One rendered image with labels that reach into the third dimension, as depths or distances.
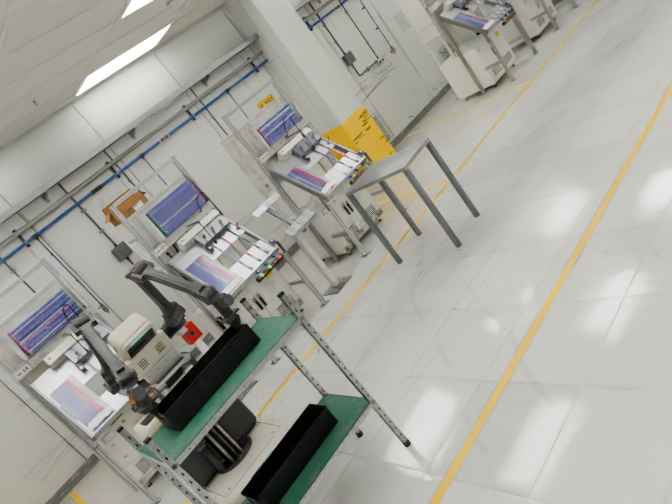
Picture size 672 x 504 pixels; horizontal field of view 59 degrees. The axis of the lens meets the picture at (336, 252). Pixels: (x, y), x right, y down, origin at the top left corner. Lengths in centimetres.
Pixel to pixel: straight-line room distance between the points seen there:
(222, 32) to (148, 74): 122
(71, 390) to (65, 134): 308
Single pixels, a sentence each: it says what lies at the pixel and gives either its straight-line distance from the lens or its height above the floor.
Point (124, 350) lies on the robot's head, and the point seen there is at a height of 129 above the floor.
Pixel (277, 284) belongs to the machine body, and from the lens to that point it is 566.
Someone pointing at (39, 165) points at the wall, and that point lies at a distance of 690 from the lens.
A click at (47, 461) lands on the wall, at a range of 676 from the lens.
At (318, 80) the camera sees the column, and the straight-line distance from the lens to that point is 799.
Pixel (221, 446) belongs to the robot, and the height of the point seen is 40.
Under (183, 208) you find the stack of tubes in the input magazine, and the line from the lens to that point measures 554.
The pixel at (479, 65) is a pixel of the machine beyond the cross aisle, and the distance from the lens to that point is 852.
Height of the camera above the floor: 189
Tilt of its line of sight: 17 degrees down
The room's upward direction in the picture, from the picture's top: 38 degrees counter-clockwise
